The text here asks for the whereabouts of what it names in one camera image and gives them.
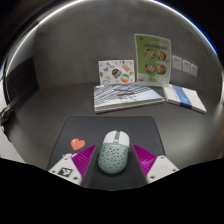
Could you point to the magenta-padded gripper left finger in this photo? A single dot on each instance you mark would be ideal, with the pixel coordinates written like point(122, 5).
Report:
point(65, 170)

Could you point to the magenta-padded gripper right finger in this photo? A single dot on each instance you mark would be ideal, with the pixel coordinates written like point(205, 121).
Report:
point(161, 168)

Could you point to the green and white perforated mouse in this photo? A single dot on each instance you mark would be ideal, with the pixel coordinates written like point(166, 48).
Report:
point(113, 155)

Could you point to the black mouse pad, red heart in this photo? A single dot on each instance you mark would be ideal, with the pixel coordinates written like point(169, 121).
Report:
point(100, 126)

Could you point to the white book with blue band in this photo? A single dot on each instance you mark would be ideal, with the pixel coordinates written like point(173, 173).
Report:
point(185, 98)

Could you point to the grey striped cover book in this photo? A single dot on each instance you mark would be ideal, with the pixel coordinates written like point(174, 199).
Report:
point(123, 98)

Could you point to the white card with colourful stickers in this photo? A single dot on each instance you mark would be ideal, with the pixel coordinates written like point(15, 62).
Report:
point(115, 71)

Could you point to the green menu in acrylic stand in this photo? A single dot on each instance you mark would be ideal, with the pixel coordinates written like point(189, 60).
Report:
point(152, 60)

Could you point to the white wall sockets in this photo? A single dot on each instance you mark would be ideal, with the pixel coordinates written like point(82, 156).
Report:
point(185, 66)

